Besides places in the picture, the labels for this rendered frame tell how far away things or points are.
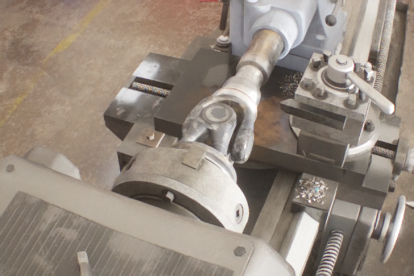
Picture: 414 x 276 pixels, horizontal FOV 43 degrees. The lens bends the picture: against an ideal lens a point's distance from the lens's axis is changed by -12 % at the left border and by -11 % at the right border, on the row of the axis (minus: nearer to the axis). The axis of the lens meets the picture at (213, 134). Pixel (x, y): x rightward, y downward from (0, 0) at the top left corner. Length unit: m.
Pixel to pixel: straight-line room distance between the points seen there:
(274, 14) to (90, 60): 1.93
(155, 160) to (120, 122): 0.59
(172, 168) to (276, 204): 0.49
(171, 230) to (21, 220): 0.22
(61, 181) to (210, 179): 0.29
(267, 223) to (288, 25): 0.50
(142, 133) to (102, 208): 0.76
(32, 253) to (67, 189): 0.13
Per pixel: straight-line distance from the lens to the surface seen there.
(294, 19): 1.52
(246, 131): 1.19
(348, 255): 1.62
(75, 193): 0.83
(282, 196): 1.46
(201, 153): 1.02
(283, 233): 1.39
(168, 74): 1.72
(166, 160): 1.02
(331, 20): 1.61
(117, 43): 3.38
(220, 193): 1.01
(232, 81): 1.29
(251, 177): 1.64
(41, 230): 0.79
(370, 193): 1.48
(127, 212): 0.79
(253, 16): 1.52
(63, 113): 2.98
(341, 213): 1.49
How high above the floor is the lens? 1.96
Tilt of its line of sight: 45 degrees down
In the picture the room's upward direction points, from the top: straight up
